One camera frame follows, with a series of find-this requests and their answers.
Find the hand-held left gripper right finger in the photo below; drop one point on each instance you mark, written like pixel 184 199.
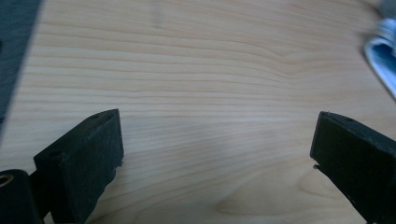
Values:
pixel 358 161

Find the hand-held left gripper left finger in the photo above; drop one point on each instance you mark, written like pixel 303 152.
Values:
pixel 77 161

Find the blue striped towel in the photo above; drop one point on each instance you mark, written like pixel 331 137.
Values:
pixel 384 59

